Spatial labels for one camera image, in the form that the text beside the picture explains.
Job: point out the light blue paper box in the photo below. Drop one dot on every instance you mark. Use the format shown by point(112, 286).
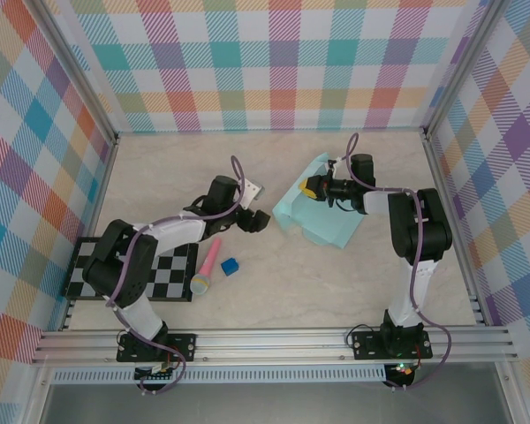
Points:
point(331, 229)

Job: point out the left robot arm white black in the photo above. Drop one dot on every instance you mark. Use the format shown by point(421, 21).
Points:
point(101, 269)

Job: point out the blue toy block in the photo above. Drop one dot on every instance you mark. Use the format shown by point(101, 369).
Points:
point(230, 267)

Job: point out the pink toy microphone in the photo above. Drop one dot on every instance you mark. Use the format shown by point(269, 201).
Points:
point(207, 265)

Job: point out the black grey checkerboard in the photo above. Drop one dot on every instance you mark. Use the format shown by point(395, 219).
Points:
point(172, 282)

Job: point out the small black controller board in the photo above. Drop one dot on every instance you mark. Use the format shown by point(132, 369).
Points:
point(402, 371)
point(154, 375)

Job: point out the grey metal panel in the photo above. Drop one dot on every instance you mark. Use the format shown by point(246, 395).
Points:
point(269, 404)

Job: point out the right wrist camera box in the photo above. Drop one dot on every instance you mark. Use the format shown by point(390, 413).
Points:
point(332, 165)

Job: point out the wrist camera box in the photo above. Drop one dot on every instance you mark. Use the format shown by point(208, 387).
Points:
point(332, 165)
point(254, 190)

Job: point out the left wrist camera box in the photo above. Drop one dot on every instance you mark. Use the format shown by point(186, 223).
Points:
point(254, 190)

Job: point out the aluminium side rail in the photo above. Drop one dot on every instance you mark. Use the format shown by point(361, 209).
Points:
point(98, 207)
point(472, 287)

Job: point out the aluminium mounting rail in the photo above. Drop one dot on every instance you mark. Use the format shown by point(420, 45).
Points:
point(269, 346)

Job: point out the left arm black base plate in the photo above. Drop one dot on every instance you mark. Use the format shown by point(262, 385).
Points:
point(185, 346)

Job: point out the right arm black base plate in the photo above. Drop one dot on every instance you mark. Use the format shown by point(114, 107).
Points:
point(364, 346)

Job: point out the aluminium frame post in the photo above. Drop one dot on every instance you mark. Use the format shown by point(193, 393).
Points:
point(75, 66)
point(460, 66)

